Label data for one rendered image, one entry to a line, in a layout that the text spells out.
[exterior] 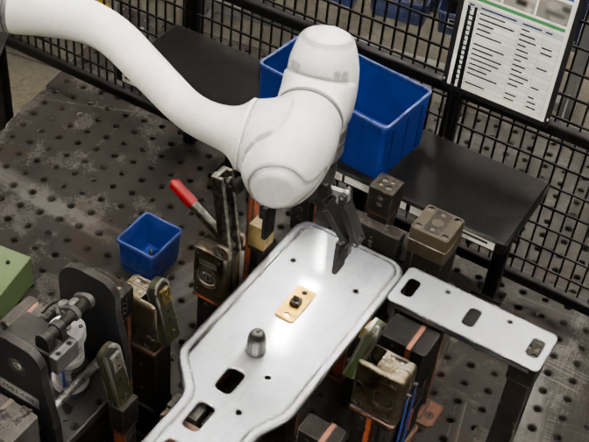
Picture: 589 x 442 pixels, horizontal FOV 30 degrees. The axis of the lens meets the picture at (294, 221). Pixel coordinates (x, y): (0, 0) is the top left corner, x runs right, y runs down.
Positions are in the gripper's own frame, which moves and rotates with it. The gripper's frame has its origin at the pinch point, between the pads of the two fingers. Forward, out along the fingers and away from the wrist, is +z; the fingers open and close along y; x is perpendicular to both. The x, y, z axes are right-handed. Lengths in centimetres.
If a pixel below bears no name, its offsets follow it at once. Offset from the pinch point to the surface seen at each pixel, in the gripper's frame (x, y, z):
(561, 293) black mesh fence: 55, 34, 38
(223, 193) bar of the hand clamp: -1.7, -14.8, -5.1
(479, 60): 54, 6, -9
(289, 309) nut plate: -1.9, -0.1, 13.5
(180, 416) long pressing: -30.7, -2.4, 13.7
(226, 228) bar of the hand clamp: -1.8, -13.8, 2.2
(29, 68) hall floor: 125, -181, 114
